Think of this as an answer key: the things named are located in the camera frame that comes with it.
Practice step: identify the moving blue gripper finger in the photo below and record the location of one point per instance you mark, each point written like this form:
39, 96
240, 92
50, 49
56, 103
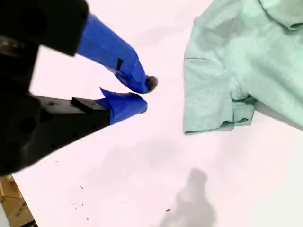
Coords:
106, 45

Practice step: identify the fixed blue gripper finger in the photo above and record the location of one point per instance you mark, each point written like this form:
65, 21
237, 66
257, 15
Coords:
71, 123

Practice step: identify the pale green T-shirt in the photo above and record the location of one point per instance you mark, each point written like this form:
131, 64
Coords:
225, 71

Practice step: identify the brown cardboard box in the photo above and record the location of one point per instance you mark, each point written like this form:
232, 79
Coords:
14, 208

